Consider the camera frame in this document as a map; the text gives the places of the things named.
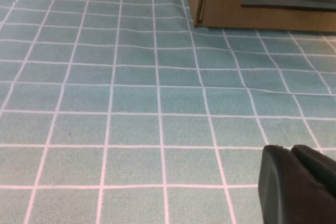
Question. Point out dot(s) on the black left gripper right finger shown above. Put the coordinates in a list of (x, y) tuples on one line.
[(317, 166)]

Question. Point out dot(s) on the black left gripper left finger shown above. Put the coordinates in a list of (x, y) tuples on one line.
[(283, 192)]

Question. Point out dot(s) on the green checked tablecloth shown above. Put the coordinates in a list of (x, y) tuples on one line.
[(131, 103)]

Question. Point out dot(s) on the brown cardboard shoe box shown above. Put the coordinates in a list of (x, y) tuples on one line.
[(223, 3)]

